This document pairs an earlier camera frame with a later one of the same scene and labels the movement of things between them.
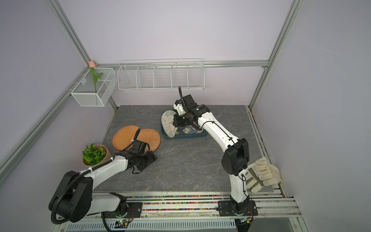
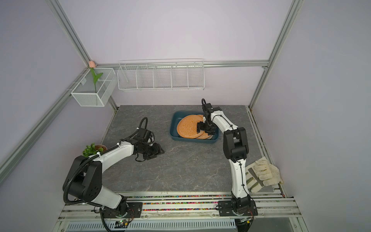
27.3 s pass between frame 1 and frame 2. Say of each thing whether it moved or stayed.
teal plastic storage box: moved
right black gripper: moved
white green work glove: stayed
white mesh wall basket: stayed
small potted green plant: stayed
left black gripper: moved
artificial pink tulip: stayed
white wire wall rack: stayed
